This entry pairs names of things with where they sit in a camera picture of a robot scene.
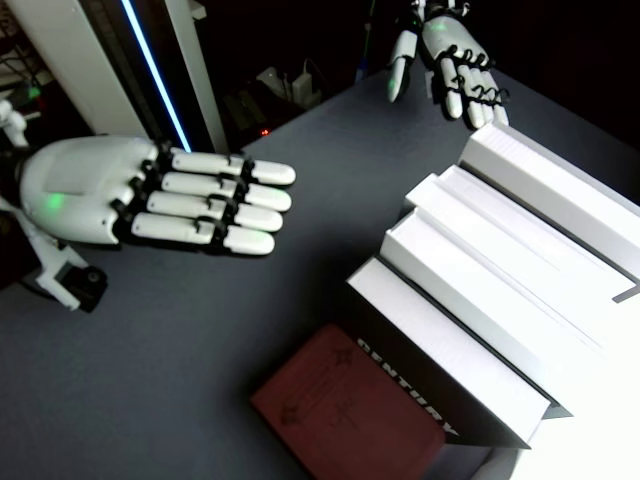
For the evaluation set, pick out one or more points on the white pillar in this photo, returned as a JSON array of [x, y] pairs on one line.
[[75, 50]]

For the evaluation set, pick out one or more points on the blue light strip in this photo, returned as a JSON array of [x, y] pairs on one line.
[[155, 75]]

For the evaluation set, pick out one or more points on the black device with red light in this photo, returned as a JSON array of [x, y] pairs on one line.
[[250, 120]]

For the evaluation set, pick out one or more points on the dark grey table cloth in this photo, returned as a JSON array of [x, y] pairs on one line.
[[175, 350]]

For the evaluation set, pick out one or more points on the white power adapter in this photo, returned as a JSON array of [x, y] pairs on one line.
[[305, 82]]

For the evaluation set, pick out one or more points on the red-brown book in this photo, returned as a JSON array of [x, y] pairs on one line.
[[340, 410]]

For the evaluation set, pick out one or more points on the thin white book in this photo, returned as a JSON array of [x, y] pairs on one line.
[[450, 280]]

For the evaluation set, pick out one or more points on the black book with white lettering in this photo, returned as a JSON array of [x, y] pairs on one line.
[[425, 380]]

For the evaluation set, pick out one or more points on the white book with lettered spine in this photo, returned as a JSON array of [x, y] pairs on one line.
[[480, 210]]

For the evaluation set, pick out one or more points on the thick white book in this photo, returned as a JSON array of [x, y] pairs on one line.
[[540, 180]]

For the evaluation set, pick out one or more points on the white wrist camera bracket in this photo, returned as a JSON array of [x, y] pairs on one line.
[[55, 265]]

